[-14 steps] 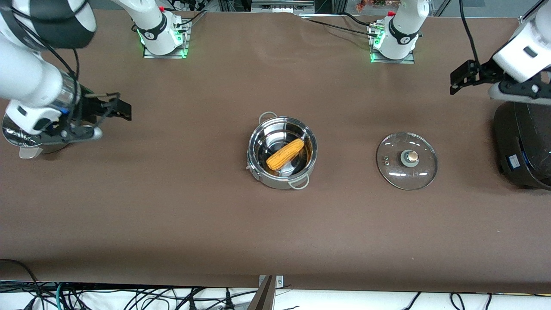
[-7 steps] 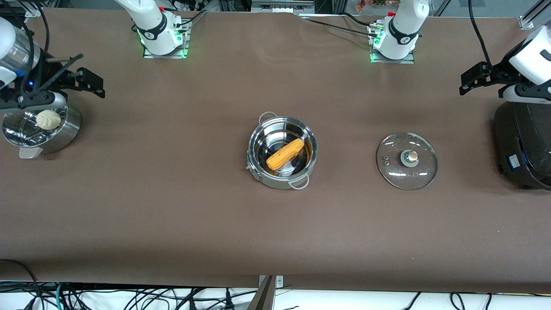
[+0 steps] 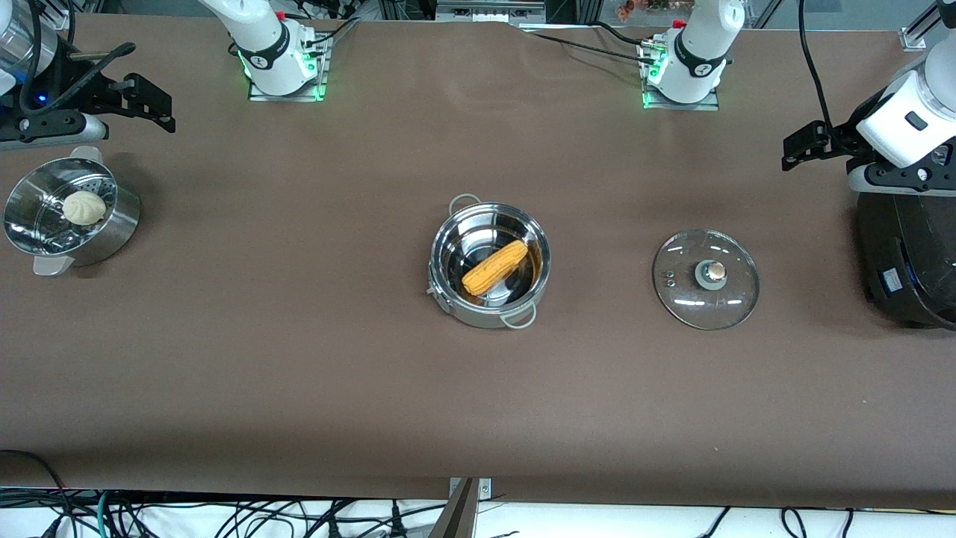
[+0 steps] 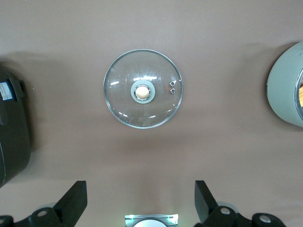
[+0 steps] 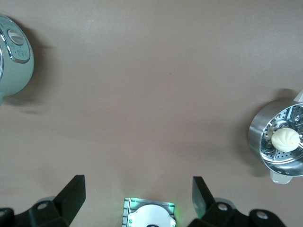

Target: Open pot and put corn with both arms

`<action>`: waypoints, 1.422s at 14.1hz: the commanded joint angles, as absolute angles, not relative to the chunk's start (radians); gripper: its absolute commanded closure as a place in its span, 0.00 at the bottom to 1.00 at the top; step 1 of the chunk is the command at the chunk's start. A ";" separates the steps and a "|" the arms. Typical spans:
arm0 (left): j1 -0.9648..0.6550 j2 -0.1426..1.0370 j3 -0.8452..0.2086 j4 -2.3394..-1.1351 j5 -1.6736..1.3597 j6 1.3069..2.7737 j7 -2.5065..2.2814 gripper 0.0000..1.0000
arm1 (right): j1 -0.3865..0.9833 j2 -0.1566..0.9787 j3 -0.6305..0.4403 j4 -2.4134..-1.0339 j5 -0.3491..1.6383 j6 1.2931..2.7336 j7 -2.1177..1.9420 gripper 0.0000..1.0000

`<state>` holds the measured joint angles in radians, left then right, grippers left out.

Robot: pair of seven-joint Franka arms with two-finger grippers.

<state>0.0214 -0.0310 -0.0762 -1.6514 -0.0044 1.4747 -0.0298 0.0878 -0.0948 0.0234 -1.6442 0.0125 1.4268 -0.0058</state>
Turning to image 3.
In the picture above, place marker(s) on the yellow corn cob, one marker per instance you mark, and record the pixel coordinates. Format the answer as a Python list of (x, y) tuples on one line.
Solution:
[(494, 267)]

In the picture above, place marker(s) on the white steamed bun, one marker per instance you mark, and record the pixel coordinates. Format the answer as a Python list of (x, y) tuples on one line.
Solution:
[(84, 208)]

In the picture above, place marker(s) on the silver metal bracket plate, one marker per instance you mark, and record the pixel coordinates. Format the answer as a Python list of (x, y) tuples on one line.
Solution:
[(484, 489)]

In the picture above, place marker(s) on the glass pot lid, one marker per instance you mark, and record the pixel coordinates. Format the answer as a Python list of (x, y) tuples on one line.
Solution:
[(706, 302)]

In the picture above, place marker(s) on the stainless steel pot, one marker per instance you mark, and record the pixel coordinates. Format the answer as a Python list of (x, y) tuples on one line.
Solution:
[(485, 317)]

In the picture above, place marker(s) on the steel steamer pot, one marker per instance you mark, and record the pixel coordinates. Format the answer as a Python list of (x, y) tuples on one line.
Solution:
[(112, 232)]

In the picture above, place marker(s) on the black rice cooker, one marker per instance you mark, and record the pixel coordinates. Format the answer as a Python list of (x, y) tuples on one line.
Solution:
[(904, 254)]

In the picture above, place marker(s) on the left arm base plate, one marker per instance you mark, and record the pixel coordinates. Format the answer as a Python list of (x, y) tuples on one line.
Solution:
[(683, 107)]

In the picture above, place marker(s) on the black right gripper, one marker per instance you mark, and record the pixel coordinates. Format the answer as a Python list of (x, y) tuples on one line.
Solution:
[(77, 87)]

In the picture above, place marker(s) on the aluminium profile rail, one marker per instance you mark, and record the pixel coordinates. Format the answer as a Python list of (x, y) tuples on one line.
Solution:
[(913, 33)]

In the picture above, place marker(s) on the grey box behind table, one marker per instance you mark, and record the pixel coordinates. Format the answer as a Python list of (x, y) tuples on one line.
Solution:
[(489, 10)]

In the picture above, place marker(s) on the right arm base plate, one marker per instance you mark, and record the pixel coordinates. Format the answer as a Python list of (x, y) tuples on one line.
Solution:
[(287, 97)]

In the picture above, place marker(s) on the orange object behind table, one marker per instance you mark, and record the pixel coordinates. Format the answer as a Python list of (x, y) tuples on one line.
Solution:
[(642, 7)]

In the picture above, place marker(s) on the table cover sheet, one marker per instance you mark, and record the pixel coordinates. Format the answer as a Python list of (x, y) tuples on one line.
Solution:
[(478, 403)]

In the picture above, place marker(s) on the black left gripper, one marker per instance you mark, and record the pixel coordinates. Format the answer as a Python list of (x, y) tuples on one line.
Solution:
[(842, 137)]

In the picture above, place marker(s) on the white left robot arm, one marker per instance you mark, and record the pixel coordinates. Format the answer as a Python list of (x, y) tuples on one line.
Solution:
[(702, 45)]

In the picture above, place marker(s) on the grey stand pole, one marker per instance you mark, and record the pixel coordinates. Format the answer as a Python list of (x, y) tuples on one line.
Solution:
[(455, 519)]

